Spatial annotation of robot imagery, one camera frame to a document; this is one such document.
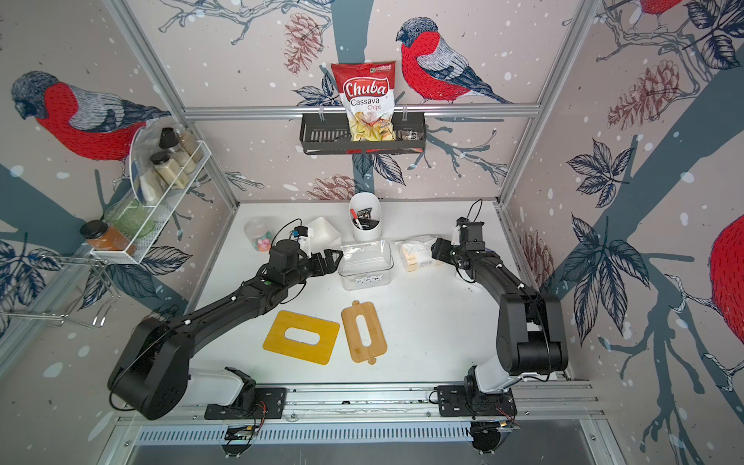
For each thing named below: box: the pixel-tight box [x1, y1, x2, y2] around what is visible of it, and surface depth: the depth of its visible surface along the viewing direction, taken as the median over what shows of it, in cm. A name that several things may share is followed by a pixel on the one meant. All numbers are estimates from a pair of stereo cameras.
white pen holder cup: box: [348, 191, 382, 244], surface depth 104 cm
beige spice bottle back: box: [158, 126, 197, 176], surface depth 83 cm
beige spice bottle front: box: [149, 151, 190, 190], surface depth 78 cm
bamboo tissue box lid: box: [341, 300, 388, 366], surface depth 87 cm
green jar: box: [104, 199, 155, 238], surface depth 70 cm
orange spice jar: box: [79, 219, 137, 257], surface depth 62 cm
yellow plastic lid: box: [262, 310, 341, 366], surface depth 87 cm
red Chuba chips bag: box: [331, 61, 397, 142], surface depth 83 cm
